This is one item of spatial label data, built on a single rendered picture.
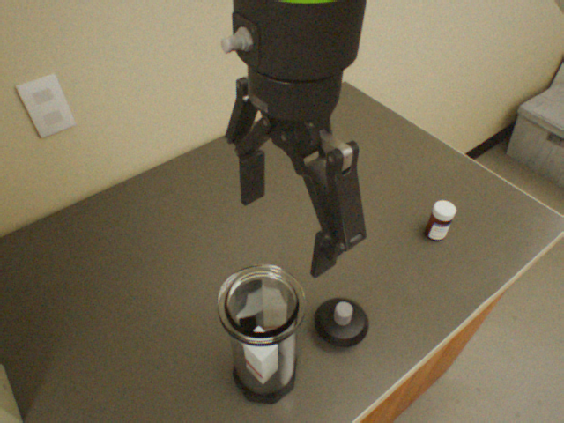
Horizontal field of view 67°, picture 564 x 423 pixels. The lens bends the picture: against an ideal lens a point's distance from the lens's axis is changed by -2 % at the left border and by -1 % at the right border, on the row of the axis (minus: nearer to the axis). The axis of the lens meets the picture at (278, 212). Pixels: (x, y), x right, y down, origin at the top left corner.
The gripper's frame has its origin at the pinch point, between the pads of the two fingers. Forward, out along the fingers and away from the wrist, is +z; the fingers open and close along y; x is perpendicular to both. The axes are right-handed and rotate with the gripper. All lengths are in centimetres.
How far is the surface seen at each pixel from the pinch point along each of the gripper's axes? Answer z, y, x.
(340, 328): 28.4, 4.9, 8.8
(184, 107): 24, -57, 16
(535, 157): 116, -28, 201
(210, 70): 17, -57, 24
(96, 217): 34, -47, -13
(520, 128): 105, -42, 201
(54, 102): 11, -57, -10
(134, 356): 32.8, -13.2, -20.0
